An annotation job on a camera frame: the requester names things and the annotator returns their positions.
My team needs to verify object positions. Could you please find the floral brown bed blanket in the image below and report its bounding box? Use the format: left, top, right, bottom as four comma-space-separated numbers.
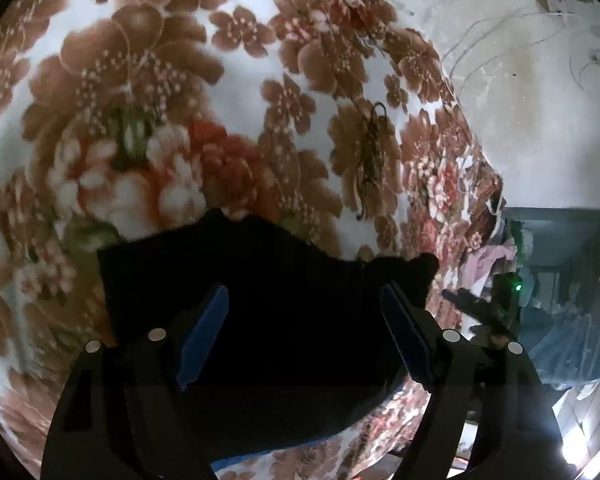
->
0, 0, 503, 476

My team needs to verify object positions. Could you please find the pink cloth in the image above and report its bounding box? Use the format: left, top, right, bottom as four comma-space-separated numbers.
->
458, 240, 517, 297

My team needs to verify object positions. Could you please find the blue black hooded jacket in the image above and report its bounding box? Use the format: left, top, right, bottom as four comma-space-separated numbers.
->
98, 210, 439, 463

